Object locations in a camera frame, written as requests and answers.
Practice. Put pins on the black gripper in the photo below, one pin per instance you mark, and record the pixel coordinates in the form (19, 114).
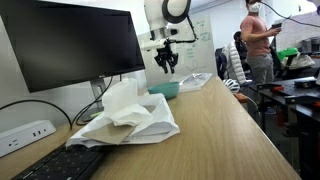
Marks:
(166, 56)

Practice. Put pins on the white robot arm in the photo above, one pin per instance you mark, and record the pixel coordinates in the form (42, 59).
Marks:
(156, 13)

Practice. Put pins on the teal bowl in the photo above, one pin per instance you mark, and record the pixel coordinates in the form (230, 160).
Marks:
(164, 89)

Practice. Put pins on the clear plastic bag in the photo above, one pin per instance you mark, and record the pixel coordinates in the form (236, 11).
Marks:
(193, 81)

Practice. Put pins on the whiteboard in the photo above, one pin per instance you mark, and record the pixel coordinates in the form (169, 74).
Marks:
(200, 50)

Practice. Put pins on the white bicycle helmet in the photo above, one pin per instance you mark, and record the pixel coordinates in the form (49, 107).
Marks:
(232, 85)

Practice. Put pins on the seated person white jacket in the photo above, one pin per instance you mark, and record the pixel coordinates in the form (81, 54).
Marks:
(235, 58)

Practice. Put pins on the silver monitor stand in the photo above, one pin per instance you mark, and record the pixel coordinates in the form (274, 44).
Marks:
(96, 96)

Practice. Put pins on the brown cardboard piece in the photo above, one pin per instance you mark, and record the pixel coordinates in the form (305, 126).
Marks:
(108, 133)

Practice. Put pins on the standing person pink shirt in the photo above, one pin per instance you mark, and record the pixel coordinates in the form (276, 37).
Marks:
(258, 40)

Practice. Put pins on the black computer monitor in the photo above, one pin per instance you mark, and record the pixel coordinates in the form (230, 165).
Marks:
(66, 43)

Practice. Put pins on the green object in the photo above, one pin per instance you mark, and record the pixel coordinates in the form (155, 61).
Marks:
(287, 53)

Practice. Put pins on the black perforated work table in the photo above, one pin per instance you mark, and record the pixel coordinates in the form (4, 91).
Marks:
(293, 93)

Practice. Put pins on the black keyboard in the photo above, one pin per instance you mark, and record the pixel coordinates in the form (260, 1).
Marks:
(63, 165)

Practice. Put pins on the white power strip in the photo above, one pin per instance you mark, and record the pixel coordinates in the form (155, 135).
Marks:
(23, 135)

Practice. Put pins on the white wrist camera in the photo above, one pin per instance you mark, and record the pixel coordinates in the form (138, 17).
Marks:
(153, 44)

